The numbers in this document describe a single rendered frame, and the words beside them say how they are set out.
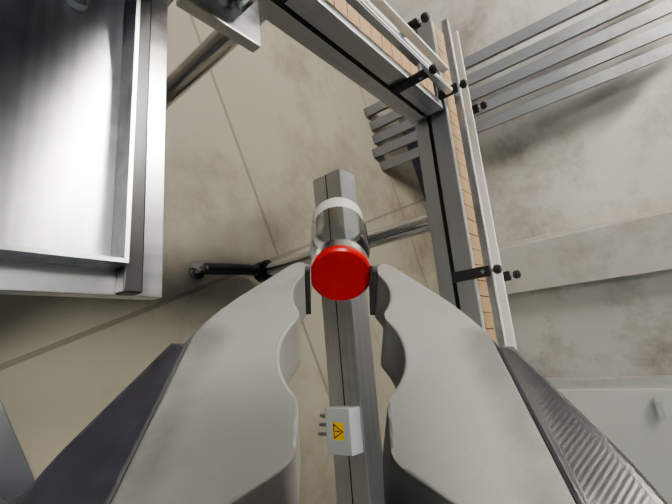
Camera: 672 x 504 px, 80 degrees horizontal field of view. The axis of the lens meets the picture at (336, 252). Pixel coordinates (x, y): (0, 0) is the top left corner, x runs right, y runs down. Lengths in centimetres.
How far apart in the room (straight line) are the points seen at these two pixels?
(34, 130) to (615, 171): 273
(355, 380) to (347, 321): 17
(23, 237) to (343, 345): 94
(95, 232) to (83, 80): 16
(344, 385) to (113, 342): 69
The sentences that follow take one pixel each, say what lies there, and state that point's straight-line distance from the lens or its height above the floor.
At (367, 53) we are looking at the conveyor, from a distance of 91.
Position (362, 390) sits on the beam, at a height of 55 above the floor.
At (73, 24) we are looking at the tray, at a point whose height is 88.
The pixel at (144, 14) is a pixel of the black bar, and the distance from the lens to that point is 57.
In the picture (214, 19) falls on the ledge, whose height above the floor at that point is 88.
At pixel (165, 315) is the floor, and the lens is 145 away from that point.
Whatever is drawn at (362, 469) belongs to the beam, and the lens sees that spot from 124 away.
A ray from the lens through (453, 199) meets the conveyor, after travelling 105.
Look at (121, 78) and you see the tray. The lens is 53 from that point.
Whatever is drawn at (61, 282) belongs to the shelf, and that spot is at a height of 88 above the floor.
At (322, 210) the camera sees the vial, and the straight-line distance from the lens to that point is 16.
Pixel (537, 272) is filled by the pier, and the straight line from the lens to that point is 284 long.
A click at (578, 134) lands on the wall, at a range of 285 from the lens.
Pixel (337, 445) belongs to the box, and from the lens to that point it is 122.
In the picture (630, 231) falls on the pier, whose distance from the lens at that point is 273.
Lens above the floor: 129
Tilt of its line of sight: 39 degrees down
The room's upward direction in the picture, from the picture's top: 74 degrees clockwise
